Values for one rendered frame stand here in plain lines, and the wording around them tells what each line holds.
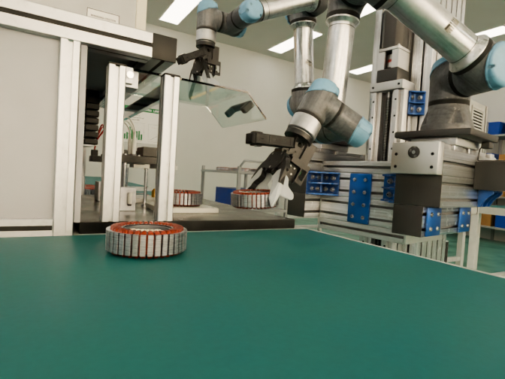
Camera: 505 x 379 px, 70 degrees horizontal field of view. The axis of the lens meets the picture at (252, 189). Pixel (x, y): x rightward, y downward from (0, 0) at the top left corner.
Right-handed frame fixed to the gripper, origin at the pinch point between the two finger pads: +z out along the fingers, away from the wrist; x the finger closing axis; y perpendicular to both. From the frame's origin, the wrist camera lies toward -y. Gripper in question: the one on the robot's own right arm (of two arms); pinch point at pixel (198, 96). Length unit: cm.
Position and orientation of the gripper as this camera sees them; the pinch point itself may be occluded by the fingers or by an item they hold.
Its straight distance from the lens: 140.5
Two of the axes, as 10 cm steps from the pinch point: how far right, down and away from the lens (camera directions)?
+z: -0.6, 10.0, 0.4
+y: 7.7, 0.2, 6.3
